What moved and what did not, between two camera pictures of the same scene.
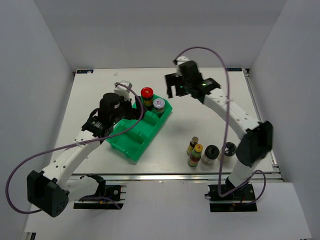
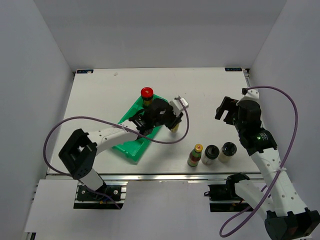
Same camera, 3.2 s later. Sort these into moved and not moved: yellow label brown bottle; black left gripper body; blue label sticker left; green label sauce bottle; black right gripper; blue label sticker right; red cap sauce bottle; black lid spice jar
Moved: yellow label brown bottle; black right gripper; black left gripper body
Not moved: blue label sticker left; blue label sticker right; red cap sauce bottle; green label sauce bottle; black lid spice jar
